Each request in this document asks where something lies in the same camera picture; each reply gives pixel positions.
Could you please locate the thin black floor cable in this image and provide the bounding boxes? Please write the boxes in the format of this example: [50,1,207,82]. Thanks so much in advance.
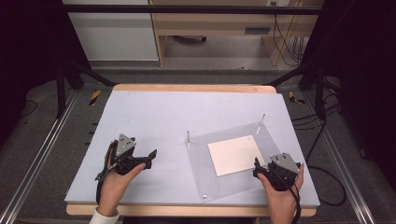
[19,99,38,119]

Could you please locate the white cabinet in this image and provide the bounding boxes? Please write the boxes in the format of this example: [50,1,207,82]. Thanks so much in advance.
[62,0,160,63]

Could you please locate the hanging black desk cables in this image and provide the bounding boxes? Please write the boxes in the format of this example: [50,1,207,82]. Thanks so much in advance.
[271,1,308,67]

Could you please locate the black metal stand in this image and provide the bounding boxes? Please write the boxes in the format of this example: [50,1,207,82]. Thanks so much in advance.
[55,59,117,119]
[267,62,329,121]

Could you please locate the clear acrylic photo frame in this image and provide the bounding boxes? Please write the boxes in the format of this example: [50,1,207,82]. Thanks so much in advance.
[185,113,283,203]

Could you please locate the aluminium floor rail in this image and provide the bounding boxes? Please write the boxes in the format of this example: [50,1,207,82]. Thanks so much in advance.
[0,90,79,224]
[303,90,376,224]

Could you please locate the picture card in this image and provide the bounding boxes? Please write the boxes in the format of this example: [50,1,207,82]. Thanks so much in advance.
[207,134,266,177]

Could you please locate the black horizontal bar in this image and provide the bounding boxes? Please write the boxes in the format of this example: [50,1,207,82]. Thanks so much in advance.
[62,4,323,16]

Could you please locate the dark object under desk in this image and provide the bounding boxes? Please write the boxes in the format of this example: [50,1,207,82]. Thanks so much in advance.
[171,35,208,45]

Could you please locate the black floor cable loop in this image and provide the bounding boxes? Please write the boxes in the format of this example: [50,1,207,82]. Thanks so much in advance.
[291,102,347,208]

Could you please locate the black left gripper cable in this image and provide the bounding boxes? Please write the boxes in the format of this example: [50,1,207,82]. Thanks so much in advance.
[94,141,117,205]

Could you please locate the person's right hand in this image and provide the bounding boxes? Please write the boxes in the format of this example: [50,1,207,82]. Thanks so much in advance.
[257,164,304,217]

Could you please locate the grey desk label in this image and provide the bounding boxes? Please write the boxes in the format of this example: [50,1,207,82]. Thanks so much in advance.
[244,27,272,35]

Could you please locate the light wooden desk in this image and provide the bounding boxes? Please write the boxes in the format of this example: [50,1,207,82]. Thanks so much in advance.
[148,0,325,67]

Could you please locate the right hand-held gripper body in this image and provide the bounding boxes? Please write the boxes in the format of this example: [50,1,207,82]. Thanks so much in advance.
[264,152,303,192]

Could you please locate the pale grey table mat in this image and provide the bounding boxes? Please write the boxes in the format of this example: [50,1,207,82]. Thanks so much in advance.
[64,90,321,208]

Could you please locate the person's left hand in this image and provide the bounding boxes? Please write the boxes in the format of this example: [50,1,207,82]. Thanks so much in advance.
[97,148,147,215]

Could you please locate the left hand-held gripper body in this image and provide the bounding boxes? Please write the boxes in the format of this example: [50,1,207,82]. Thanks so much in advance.
[106,133,139,175]

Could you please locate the wooden table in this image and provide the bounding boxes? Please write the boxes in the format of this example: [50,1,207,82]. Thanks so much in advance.
[65,83,318,218]

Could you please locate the black curtain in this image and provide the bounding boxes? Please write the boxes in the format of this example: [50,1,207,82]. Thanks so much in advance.
[298,0,396,189]
[0,0,92,147]

